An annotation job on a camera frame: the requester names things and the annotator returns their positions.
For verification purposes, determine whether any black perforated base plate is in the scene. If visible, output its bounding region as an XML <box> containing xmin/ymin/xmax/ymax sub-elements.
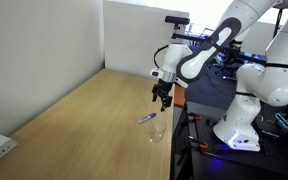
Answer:
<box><xmin>185</xmin><ymin>108</ymin><xmax>288</xmax><ymax>179</ymax></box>

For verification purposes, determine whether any blue grey marker pen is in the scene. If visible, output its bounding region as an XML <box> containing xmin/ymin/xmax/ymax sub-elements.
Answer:
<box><xmin>137</xmin><ymin>112</ymin><xmax>158</xmax><ymax>125</ymax></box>

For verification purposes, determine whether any orange black clamp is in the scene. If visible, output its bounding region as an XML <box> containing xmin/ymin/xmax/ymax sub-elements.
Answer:
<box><xmin>187</xmin><ymin>112</ymin><xmax>204</xmax><ymax>122</ymax></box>
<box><xmin>189</xmin><ymin>135</ymin><xmax>209</xmax><ymax>150</ymax></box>

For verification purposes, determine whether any black camera on stand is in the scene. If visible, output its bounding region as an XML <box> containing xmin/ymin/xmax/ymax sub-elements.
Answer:
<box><xmin>164</xmin><ymin>15</ymin><xmax>191</xmax><ymax>32</ymax></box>

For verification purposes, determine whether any white partition panel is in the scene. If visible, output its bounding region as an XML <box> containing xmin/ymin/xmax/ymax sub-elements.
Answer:
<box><xmin>103</xmin><ymin>0</ymin><xmax>191</xmax><ymax>82</ymax></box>

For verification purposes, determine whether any clear glass cup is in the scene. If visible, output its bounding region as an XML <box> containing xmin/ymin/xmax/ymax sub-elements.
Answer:
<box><xmin>148</xmin><ymin>120</ymin><xmax>168</xmax><ymax>144</ymax></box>

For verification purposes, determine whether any orange brown board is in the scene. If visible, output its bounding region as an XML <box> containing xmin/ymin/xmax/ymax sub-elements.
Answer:
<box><xmin>173</xmin><ymin>84</ymin><xmax>187</xmax><ymax>109</ymax></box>

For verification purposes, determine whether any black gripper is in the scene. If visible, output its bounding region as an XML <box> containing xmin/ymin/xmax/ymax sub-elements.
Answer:
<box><xmin>151</xmin><ymin>79</ymin><xmax>175</xmax><ymax>113</ymax></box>

